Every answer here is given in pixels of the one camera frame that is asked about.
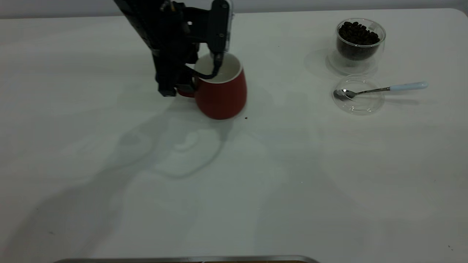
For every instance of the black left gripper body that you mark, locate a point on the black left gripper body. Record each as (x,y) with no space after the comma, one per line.
(173,36)

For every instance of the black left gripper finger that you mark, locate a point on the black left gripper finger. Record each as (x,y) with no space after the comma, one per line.
(186,86)
(167,82)

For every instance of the red ceramic mug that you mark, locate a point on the red ceramic mug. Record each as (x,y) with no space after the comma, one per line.
(223,98)

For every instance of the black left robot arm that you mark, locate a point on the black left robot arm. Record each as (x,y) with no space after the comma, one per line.
(137,16)

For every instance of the clear glass lid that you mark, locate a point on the clear glass lid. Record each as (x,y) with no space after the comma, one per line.
(360,106)

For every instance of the coffee bean pile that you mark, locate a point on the coffee bean pile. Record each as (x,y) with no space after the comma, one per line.
(358,38)

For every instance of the grey metal edge strip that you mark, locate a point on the grey metal edge strip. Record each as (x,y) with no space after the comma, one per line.
(182,259)

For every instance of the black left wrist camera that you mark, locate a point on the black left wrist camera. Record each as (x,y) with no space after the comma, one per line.
(218,25)

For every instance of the clear double-wall glass cup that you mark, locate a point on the clear double-wall glass cup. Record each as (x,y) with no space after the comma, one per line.
(378,54)

